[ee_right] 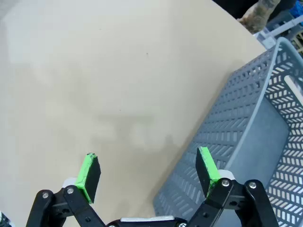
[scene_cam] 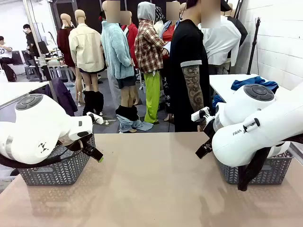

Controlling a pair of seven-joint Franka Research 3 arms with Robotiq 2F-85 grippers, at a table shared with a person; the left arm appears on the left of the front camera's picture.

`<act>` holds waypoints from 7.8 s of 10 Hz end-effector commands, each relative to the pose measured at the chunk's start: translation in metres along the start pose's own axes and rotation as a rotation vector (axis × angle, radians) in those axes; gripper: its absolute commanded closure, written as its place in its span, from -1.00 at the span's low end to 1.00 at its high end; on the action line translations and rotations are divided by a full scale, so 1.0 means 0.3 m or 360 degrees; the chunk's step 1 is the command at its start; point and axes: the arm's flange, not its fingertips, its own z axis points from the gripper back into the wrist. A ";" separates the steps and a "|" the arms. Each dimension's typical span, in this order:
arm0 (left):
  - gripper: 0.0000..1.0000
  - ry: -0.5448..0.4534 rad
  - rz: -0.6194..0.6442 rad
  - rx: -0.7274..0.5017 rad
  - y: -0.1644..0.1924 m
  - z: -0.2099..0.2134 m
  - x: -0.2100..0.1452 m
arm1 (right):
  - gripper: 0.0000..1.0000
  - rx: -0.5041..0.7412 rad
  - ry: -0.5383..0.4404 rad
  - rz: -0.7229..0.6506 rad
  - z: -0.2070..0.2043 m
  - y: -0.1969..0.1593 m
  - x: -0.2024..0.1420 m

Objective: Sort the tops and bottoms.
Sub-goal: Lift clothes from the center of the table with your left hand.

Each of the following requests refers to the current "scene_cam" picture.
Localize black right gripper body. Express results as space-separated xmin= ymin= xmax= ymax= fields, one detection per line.
xmin=200 ymin=115 xmax=215 ymax=145

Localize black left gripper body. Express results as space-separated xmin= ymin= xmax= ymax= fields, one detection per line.
xmin=79 ymin=137 xmax=97 ymax=155

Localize person's tattooed right forearm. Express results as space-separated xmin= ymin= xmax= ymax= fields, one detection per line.
xmin=181 ymin=65 xmax=205 ymax=113

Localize blue cloth under table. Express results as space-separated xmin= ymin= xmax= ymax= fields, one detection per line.
xmin=212 ymin=94 xmax=225 ymax=114

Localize gray woven plastic basket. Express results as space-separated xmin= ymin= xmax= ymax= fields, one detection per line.
xmin=18 ymin=134 xmax=97 ymax=186
xmin=216 ymin=141 xmax=294 ymax=185

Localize black pants at mannequin ankles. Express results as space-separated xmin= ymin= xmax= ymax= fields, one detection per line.
xmin=82 ymin=90 xmax=105 ymax=117

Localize white side table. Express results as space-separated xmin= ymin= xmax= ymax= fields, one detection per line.
xmin=209 ymin=73 xmax=303 ymax=105

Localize jeans bundle at mannequin ankles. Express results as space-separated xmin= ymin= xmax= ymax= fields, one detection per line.
xmin=116 ymin=105 xmax=153 ymax=133

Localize purple jacket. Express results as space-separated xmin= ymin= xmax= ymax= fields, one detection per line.
xmin=35 ymin=78 xmax=79 ymax=116

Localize person in black t-shirt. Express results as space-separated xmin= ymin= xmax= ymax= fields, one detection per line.
xmin=169 ymin=0 xmax=222 ymax=132

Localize mannequin in white shirt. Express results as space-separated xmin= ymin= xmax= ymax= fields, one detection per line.
xmin=201 ymin=9 xmax=242 ymax=75

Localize black tripod stand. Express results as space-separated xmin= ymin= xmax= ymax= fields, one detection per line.
xmin=247 ymin=17 xmax=262 ymax=75

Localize mannequin in light blue fleece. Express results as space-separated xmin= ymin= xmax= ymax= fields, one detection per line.
xmin=100 ymin=0 xmax=137 ymax=112

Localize mannequin in plaid hooded shirt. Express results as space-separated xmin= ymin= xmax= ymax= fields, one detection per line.
xmin=134 ymin=1 xmax=170 ymax=125

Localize mannequin in cream jacket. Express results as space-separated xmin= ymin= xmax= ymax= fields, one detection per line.
xmin=68 ymin=9 xmax=106 ymax=95

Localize mannequin in denim shirt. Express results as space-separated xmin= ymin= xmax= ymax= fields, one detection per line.
xmin=158 ymin=1 xmax=180 ymax=55

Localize mannequin in black coat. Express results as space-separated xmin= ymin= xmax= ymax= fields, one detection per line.
xmin=227 ymin=2 xmax=249 ymax=48

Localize mannequin in maroon top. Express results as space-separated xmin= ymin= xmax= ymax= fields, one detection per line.
xmin=56 ymin=13 xmax=79 ymax=105

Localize black flat screen on stand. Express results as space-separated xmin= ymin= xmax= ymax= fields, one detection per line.
xmin=37 ymin=40 xmax=50 ymax=55

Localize black computer monitor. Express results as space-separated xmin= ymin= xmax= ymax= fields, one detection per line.
xmin=11 ymin=51 xmax=24 ymax=66

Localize standing person in black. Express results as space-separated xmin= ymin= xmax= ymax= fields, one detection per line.
xmin=23 ymin=23 xmax=40 ymax=57

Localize mannequin in red jacket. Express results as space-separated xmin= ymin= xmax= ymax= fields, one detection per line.
xmin=120 ymin=10 xmax=139 ymax=69

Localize seated person in white shirt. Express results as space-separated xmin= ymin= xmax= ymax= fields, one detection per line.
xmin=0 ymin=35 xmax=17 ymax=82

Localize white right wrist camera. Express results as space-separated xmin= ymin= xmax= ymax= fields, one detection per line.
xmin=191 ymin=106 xmax=211 ymax=122

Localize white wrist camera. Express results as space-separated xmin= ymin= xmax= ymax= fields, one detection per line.
xmin=191 ymin=106 xmax=211 ymax=122
xmin=86 ymin=112 xmax=105 ymax=125

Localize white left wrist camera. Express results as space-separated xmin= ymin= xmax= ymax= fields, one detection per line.
xmin=86 ymin=112 xmax=105 ymax=125

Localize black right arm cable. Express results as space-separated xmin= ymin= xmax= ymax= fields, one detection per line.
xmin=237 ymin=134 xmax=303 ymax=192

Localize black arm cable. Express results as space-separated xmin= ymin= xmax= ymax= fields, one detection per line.
xmin=0 ymin=139 xmax=95 ymax=169
xmin=237 ymin=134 xmax=303 ymax=192

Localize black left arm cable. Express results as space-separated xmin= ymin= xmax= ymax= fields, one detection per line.
xmin=0 ymin=139 xmax=95 ymax=169

